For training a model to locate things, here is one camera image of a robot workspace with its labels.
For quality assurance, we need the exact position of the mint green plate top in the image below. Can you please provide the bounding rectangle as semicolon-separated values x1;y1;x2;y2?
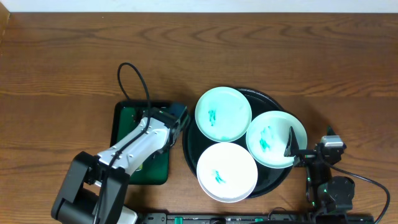
195;86;252;142

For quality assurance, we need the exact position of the mint green plate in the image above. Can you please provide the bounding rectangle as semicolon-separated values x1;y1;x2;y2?
195;86;252;142
246;111;308;169

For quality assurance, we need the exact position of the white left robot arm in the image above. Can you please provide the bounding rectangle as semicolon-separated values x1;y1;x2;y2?
51;103;190;224

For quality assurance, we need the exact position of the green rectangular tray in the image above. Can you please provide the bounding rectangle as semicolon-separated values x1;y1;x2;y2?
110;100;169;185

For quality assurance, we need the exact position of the mint green plate right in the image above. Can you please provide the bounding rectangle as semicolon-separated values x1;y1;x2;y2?
246;111;308;169

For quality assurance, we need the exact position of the white plate front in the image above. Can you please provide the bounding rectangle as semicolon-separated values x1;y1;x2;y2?
197;142;258;203

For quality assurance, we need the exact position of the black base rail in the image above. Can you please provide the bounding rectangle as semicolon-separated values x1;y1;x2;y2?
136;212;374;224

